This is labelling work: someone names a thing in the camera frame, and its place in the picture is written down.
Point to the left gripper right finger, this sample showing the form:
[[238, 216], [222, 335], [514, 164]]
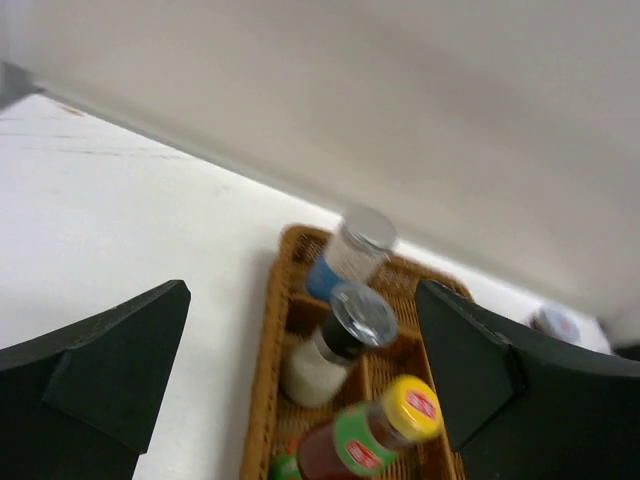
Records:
[[518, 404]]

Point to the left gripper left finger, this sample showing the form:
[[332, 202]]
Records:
[[81, 402]]

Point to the red-label spice jar back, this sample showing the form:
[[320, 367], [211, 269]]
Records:
[[555, 323]]

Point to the yellow-cap hot sauce bottle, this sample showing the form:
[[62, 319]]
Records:
[[362, 440]]

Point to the black-top salt grinder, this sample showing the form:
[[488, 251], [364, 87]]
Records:
[[359, 320]]

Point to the silver-lid spice jar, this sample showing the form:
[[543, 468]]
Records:
[[364, 240]]

